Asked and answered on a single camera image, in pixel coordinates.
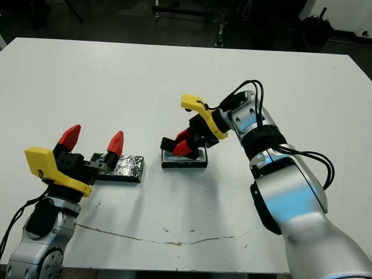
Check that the yellow and black left gripper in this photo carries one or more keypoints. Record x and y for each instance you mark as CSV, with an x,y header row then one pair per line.
x,y
67,177

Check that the yellow and black right gripper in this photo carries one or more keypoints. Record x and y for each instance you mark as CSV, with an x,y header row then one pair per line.
x,y
206,128

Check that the black shiny patterned box lid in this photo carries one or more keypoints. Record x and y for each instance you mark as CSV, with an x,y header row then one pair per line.
x,y
128,170

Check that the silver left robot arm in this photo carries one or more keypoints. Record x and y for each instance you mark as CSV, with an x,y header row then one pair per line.
x,y
26,253

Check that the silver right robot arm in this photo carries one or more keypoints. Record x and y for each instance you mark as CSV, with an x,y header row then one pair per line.
x,y
290,189

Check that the black box base white insert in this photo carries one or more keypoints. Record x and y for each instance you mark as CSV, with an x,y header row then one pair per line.
x,y
186,165

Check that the thin metal stand pole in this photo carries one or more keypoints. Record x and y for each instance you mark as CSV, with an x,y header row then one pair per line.
x,y
221,32

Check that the black slanted stand leg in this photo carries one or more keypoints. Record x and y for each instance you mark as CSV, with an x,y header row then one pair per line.
x,y
74,13

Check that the black bag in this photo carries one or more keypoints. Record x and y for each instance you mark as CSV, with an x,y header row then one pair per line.
x,y
318,29

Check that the black metal cart frame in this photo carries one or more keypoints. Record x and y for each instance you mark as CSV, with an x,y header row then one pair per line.
x,y
186,10

